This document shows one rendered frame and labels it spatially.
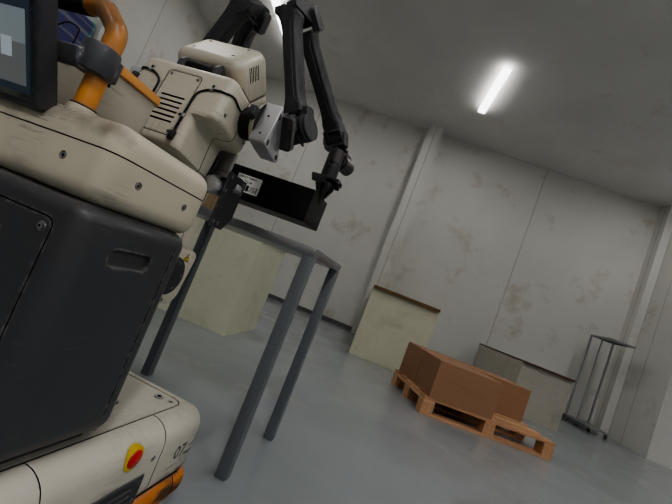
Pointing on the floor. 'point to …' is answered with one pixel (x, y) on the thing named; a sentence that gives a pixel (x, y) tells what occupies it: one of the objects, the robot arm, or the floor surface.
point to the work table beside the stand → (271, 332)
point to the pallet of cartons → (468, 397)
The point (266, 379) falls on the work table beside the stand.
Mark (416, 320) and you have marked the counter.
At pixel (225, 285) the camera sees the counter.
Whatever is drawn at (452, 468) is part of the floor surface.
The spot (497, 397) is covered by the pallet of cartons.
